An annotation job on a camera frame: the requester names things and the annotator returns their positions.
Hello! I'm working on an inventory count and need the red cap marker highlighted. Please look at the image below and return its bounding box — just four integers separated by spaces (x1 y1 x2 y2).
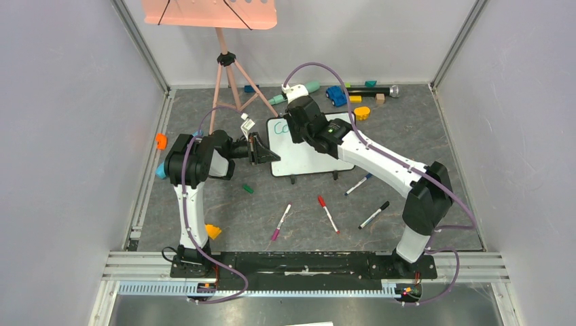
317 195 340 234

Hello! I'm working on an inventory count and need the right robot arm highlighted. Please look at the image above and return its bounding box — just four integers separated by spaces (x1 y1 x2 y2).
284 96 454 277

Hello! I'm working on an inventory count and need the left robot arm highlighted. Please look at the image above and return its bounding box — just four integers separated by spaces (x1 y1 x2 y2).
164 130 281 278

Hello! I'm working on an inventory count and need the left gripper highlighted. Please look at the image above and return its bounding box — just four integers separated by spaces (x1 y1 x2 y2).
226 132 281 166

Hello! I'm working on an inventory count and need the yellow round block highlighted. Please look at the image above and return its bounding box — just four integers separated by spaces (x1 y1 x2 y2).
353 106 372 121

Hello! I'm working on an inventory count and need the teal bottle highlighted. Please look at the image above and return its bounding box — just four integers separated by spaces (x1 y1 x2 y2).
268 81 320 105

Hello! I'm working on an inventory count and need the white whiteboard black frame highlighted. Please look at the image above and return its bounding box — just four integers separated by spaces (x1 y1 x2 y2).
266 117 355 177

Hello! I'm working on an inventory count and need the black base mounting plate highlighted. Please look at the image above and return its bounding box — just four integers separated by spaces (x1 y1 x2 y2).
170 251 437 291

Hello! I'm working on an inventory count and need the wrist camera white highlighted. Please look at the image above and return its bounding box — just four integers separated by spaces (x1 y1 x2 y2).
240 113 255 140
282 84 309 103

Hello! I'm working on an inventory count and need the black cap marker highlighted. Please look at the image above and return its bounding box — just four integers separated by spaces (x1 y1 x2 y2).
358 201 390 230

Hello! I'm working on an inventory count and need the orange stepped wedge block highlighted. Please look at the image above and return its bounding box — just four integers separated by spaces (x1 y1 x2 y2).
205 224 222 240

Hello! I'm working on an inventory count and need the blue cap marker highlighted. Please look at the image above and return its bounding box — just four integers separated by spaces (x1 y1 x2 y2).
344 173 372 196

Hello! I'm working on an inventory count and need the pink music stand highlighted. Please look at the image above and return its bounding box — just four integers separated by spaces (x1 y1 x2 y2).
141 0 278 117

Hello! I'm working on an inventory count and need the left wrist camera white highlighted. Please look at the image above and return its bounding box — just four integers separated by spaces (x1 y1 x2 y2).
240 113 255 140

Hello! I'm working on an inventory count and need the blue toy piece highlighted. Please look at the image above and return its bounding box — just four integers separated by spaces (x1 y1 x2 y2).
325 86 347 107

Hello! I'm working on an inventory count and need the purple cap marker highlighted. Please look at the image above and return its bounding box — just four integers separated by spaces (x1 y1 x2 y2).
270 202 292 241

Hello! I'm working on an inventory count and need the orange block left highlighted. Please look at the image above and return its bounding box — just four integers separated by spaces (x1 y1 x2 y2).
155 133 168 151

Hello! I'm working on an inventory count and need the metal whiteboard stand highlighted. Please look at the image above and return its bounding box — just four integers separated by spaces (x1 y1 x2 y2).
288 170 340 185

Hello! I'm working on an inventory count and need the black microphone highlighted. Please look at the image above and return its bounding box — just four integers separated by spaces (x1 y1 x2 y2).
346 85 399 98

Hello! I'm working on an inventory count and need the teal small block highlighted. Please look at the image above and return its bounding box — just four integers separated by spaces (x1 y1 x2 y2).
364 80 377 88

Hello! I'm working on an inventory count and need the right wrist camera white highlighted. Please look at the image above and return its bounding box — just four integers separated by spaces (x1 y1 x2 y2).
282 84 309 103

